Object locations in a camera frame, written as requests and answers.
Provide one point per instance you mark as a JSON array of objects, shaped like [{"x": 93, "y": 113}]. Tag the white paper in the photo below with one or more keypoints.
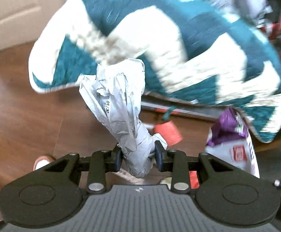
[{"x": 114, "y": 97}]

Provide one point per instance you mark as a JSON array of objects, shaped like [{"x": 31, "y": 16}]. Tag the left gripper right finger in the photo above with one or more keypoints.
[{"x": 176, "y": 162}]

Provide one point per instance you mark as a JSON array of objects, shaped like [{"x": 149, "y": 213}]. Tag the person's foot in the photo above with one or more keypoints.
[{"x": 42, "y": 161}]

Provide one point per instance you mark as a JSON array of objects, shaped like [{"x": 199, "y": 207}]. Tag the grey bed frame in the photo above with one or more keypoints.
[{"x": 197, "y": 112}]

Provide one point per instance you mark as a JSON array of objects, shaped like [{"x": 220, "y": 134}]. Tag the red foam fruit net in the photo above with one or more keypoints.
[{"x": 169, "y": 132}]

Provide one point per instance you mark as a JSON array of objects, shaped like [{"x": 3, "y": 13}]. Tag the teal white quilt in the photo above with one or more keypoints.
[{"x": 193, "y": 53}]

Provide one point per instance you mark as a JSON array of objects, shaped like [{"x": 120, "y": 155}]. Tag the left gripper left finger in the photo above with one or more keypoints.
[{"x": 101, "y": 162}]

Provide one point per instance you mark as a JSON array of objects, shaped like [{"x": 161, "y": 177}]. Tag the purple white snack bag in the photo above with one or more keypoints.
[{"x": 229, "y": 140}]

